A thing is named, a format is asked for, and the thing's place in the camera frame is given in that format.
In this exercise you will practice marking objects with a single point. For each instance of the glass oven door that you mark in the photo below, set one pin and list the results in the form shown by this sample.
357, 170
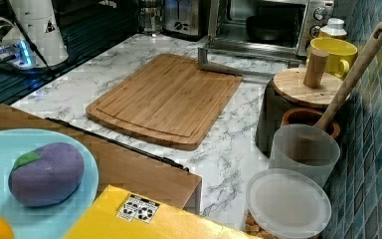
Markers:
270, 53

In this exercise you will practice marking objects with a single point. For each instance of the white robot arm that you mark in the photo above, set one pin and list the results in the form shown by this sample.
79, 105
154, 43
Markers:
32, 39

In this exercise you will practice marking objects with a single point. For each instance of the dark pan inside oven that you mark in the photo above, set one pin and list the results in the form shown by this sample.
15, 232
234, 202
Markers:
265, 29

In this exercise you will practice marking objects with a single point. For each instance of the silver toaster oven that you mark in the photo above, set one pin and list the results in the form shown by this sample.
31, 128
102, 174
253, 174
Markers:
227, 19

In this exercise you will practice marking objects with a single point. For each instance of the bamboo cutting board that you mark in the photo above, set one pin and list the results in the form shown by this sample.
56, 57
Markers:
169, 101

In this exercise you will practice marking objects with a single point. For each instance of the silver two-slot toaster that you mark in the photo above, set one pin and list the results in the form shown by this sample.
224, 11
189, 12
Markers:
182, 16

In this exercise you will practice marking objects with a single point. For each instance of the frosted plastic cup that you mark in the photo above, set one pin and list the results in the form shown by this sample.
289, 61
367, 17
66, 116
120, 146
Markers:
305, 149

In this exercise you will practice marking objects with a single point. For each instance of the brown ceramic utensil crock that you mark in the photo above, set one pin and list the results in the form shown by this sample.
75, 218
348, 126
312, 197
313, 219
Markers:
309, 117

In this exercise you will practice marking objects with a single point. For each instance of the glass jar with metal lid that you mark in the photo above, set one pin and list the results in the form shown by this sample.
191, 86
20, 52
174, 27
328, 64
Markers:
150, 15

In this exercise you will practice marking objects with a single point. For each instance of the yellow cereal box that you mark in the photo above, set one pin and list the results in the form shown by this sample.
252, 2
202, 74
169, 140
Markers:
120, 214

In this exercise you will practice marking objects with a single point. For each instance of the plastic-lidded cereal jar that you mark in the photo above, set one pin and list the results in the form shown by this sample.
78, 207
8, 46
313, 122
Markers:
287, 204

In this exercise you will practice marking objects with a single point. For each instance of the black canister with wooden lid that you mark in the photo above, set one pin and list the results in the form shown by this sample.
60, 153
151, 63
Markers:
286, 91

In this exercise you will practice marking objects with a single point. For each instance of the wooden spoon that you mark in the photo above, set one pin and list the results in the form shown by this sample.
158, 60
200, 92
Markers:
363, 60

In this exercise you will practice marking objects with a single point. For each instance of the purple toy eggplant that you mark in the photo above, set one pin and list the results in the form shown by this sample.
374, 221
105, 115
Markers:
47, 175

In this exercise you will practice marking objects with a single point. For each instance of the yellow ceramic mug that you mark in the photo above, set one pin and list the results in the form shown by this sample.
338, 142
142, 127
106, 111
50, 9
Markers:
341, 55

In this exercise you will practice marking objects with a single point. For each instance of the white-capped spice bottle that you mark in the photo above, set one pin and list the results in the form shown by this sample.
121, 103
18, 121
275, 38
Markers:
333, 29

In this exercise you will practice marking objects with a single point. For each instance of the light blue plate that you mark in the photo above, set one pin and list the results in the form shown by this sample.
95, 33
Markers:
51, 222

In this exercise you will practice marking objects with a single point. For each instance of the wooden tray with black handle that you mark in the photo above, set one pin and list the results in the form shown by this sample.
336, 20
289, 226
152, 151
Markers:
121, 165

